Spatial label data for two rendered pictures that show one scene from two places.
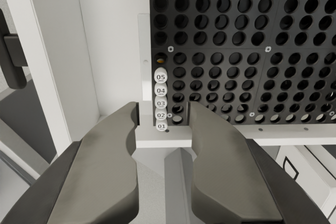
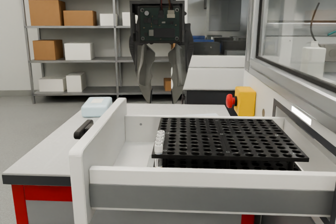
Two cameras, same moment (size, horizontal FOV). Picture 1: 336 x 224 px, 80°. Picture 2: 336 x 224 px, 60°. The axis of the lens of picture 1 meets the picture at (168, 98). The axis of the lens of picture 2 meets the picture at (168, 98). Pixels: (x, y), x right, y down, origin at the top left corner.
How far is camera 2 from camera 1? 0.52 m
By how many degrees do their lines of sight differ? 105
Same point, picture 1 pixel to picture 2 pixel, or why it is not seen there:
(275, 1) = (216, 126)
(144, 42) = (151, 161)
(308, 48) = (244, 134)
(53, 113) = (96, 126)
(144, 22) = not seen: hidden behind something
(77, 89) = (104, 148)
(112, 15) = (134, 160)
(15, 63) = (87, 127)
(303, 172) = not seen: outside the picture
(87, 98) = not seen: hidden behind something
